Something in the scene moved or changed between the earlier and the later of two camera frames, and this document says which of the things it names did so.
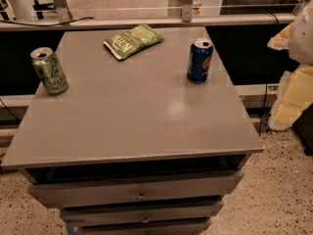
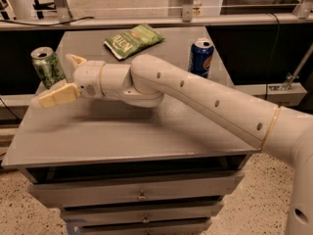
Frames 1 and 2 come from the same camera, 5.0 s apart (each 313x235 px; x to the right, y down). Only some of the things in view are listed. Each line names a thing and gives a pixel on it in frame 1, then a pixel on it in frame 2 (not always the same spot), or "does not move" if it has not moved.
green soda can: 46,65 does not move
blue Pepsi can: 199,60 does not move
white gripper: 302,38 to 88,78
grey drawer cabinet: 133,147 does not move
